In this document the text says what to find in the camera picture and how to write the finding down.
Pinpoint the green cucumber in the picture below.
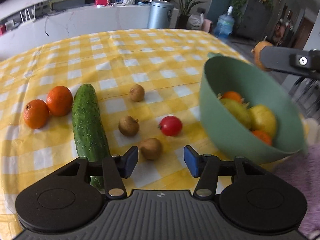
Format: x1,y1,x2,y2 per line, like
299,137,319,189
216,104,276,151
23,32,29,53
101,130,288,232
71,83,111,190

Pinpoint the red cherry tomato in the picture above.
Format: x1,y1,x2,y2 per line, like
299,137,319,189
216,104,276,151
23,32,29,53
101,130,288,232
158,116,183,137

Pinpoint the small yellow pear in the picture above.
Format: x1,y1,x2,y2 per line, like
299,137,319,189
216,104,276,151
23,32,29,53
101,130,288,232
248,105,278,139

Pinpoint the orange tangerine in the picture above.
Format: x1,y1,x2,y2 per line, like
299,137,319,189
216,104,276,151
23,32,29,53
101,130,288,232
23,99,49,129
46,86,73,116
221,91,242,103
252,130,273,146

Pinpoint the large yellow-green pear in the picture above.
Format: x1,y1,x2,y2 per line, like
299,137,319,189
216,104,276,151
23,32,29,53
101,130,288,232
220,99,252,129

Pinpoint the dark drawer cabinet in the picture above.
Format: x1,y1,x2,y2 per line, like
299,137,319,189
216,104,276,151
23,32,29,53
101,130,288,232
235,0,271,40

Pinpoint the green colander bowl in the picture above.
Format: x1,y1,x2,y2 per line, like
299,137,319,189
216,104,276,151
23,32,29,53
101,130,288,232
199,53,308,164

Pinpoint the yellow checkered tablecloth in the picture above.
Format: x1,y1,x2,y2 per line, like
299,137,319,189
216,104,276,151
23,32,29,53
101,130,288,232
1,29,242,239

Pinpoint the blue water jug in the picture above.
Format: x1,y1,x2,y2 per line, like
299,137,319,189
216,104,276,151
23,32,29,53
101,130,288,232
214,6,235,38

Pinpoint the tall potted plant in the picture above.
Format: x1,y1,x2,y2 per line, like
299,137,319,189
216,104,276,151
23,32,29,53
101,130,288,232
172,0,205,29

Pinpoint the grey metal trash bin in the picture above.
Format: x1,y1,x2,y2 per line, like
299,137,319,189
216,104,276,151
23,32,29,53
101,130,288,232
148,1,174,29

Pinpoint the white marble tv cabinet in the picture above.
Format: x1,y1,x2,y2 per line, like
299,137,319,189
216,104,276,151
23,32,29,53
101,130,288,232
0,3,180,62

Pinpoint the red box on cabinet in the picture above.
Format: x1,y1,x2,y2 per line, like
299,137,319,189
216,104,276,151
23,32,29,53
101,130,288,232
94,0,109,6

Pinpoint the white wifi router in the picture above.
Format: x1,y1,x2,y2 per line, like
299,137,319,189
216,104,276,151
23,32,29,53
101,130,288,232
19,6,36,23

